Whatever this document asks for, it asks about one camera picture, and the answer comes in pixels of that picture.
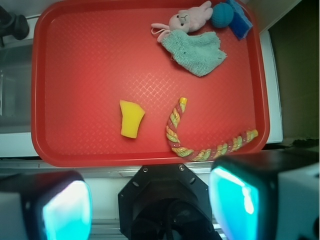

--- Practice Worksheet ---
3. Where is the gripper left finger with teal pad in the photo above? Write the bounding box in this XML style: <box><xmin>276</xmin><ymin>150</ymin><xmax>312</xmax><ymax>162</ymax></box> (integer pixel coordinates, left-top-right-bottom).
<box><xmin>0</xmin><ymin>170</ymin><xmax>93</xmax><ymax>240</ymax></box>

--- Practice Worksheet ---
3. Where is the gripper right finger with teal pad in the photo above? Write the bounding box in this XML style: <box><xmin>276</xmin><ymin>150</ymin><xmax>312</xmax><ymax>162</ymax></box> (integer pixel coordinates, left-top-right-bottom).
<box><xmin>208</xmin><ymin>149</ymin><xmax>320</xmax><ymax>240</ymax></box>

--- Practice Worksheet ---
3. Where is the yellow sponge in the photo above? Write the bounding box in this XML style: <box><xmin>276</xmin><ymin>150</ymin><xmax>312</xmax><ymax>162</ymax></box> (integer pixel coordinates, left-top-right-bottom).
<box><xmin>119</xmin><ymin>99</ymin><xmax>145</xmax><ymax>139</ymax></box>

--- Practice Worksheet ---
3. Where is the blue sponge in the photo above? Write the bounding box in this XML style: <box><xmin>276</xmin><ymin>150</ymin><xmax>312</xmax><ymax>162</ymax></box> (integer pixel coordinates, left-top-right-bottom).
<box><xmin>226</xmin><ymin>0</ymin><xmax>253</xmax><ymax>40</ymax></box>

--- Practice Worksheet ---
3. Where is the grey sink basin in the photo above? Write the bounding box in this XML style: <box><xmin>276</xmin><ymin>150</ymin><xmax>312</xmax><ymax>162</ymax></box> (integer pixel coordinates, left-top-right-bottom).
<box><xmin>0</xmin><ymin>39</ymin><xmax>33</xmax><ymax>134</ymax></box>

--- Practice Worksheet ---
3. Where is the light green cloth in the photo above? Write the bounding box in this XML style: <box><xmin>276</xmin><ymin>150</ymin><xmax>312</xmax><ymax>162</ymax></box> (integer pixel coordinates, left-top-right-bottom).
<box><xmin>160</xmin><ymin>30</ymin><xmax>227</xmax><ymax>77</ymax></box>

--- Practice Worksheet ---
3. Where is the grey sink faucet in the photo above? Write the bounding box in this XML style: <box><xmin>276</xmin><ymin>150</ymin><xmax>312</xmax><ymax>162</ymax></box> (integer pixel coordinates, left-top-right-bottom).
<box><xmin>0</xmin><ymin>6</ymin><xmax>30</xmax><ymax>48</ymax></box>

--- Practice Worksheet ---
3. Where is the pink plush bunny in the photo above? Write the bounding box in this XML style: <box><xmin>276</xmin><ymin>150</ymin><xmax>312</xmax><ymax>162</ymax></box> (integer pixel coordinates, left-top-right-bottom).
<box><xmin>151</xmin><ymin>0</ymin><xmax>213</xmax><ymax>42</ymax></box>

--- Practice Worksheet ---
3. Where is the multicolour twisted rope toy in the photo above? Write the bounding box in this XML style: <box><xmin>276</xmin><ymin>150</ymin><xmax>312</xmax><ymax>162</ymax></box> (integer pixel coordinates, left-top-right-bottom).
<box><xmin>165</xmin><ymin>97</ymin><xmax>259</xmax><ymax>162</ymax></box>

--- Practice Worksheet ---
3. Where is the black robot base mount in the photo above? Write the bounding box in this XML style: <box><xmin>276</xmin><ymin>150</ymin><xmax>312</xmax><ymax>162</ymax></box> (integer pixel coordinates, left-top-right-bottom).
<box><xmin>118</xmin><ymin>164</ymin><xmax>222</xmax><ymax>240</ymax></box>

